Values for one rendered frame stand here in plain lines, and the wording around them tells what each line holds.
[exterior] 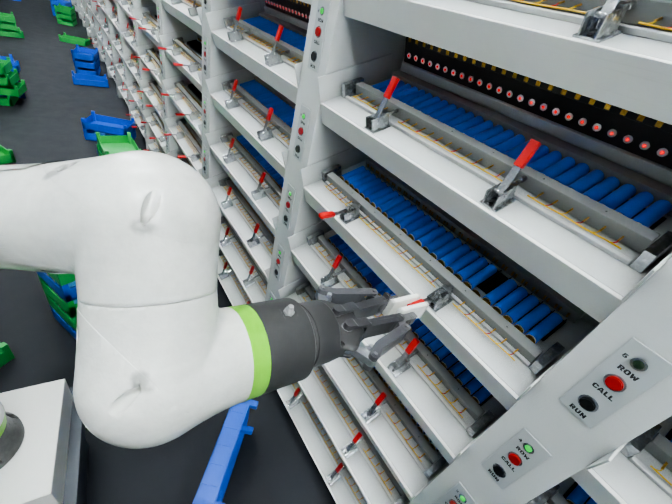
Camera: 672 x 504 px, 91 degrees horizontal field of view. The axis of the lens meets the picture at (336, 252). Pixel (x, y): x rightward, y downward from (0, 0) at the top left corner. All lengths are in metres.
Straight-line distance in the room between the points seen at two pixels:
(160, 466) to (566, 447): 1.14
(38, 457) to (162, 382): 0.77
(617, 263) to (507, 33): 0.29
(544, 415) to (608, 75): 0.40
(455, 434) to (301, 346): 0.44
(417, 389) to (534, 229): 0.39
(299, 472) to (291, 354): 1.04
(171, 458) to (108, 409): 1.08
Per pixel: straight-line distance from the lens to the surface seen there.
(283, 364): 0.34
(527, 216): 0.50
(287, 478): 1.35
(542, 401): 0.54
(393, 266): 0.64
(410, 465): 0.88
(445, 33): 0.57
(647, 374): 0.48
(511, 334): 0.58
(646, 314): 0.46
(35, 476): 1.03
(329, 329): 0.37
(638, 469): 0.60
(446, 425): 0.72
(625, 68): 0.45
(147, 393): 0.29
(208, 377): 0.30
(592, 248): 0.50
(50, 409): 1.09
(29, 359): 1.69
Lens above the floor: 1.27
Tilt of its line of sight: 36 degrees down
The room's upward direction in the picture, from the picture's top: 17 degrees clockwise
